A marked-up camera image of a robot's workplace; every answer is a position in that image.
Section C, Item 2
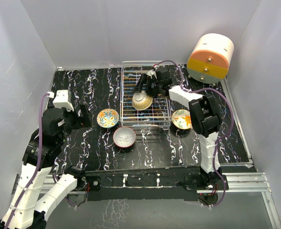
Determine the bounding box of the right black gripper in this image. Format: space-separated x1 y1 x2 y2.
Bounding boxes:
132 74 162 99

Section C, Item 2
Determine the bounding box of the yellow teal sun bowl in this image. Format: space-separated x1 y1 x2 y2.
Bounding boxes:
132 91 153 111

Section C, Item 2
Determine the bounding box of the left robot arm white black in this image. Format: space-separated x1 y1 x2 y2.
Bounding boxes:
0 104 93 229

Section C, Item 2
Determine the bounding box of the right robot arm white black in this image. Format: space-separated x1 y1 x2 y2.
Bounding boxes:
133 67 222 189

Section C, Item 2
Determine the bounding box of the orange blue floral bowl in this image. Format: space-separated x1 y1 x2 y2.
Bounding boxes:
96 108 119 128

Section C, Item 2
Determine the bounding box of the grey red-rimmed patterned bowl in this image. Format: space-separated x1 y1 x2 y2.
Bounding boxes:
113 127 136 148

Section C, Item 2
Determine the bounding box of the white orange flower bowl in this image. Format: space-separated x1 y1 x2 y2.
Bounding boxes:
172 109 192 130

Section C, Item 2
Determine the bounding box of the round pastel drawer cabinet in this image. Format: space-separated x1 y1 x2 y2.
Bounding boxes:
187 33 234 84

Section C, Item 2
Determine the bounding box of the black front mounting bar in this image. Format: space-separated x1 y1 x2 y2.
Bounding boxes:
86 166 229 204

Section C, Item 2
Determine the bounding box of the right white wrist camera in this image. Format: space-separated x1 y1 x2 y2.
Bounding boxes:
147 69 156 77

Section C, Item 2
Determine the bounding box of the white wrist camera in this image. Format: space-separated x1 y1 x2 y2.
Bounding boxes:
147 69 156 77
52 90 74 112

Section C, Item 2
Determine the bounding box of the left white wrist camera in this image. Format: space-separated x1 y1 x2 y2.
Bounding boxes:
52 90 74 112

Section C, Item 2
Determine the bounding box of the white wire dish rack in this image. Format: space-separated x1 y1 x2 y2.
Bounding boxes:
120 61 171 130

